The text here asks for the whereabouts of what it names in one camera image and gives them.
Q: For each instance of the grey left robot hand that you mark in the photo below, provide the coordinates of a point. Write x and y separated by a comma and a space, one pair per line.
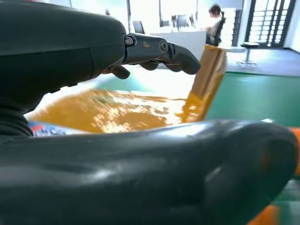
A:
117, 174

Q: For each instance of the orange bottle with clear cap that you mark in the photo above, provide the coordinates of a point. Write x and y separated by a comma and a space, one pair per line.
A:
47, 129

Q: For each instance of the yellow taped cardboard box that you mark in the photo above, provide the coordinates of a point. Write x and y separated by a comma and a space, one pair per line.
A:
117, 115

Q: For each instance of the dark computer monitor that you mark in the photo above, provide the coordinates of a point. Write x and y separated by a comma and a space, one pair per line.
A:
182, 21
165, 23
139, 27

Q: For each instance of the white office desk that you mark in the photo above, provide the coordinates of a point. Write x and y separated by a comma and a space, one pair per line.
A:
182, 43

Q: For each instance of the seated person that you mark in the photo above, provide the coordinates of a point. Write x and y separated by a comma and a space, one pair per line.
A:
214, 26

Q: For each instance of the black office chair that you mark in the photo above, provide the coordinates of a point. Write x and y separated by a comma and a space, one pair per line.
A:
221, 31

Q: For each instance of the green table mat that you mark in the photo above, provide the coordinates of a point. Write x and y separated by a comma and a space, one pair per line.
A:
258, 99

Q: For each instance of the black round stool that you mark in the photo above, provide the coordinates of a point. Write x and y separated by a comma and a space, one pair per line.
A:
250, 45

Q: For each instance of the dark window grate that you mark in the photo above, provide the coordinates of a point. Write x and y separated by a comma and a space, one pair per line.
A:
269, 37

